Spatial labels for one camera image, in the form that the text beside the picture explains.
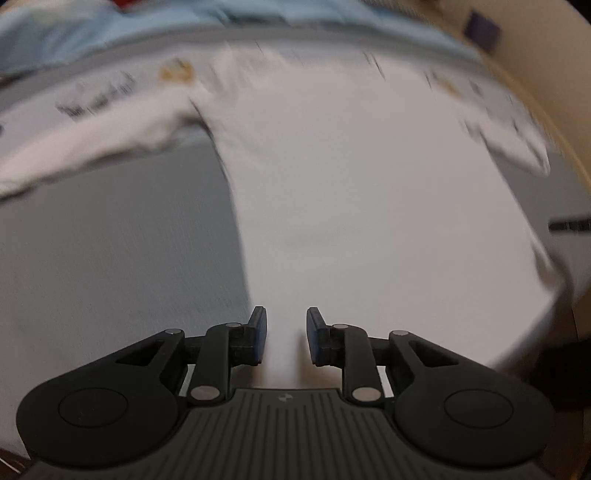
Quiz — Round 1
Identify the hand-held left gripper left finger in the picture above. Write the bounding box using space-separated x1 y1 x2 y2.
115 305 269 407

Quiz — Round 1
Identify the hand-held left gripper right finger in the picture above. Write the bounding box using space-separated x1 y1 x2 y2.
306 306 462 407

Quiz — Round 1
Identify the white shirt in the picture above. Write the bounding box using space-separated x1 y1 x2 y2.
0 46 568 388

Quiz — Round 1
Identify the grey bed sheet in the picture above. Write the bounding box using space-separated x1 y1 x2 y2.
0 28 578 462

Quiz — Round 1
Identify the black ribbed strip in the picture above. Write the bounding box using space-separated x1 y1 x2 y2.
549 219 591 234

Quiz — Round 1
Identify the white deer print blanket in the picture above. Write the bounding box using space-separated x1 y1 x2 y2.
0 39 555 153

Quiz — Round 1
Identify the light blue blanket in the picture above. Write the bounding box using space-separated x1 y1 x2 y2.
0 0 481 75

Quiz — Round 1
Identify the purple wall item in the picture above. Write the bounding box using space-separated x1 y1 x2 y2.
464 10 502 51

